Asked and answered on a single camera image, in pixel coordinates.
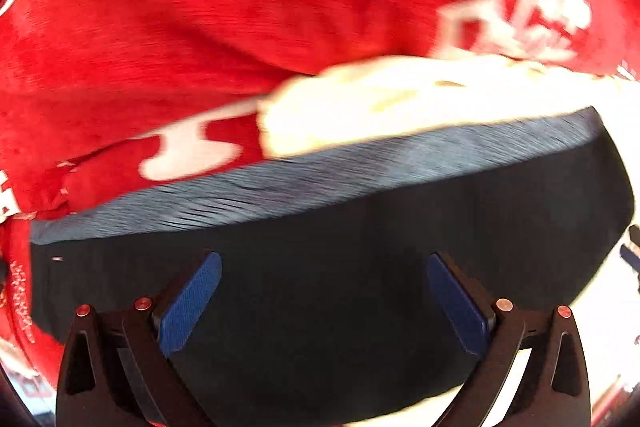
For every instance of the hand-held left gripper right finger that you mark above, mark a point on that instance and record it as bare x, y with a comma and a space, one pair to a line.
457, 302

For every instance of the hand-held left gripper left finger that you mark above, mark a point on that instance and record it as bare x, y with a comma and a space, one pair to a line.
192, 302

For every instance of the black pants with blue waistband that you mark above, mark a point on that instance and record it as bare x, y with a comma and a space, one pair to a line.
325, 282

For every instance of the cream towel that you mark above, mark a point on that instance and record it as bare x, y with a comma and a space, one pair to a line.
400, 107

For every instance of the red printed blanket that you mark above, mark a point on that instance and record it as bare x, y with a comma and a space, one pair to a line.
200, 7

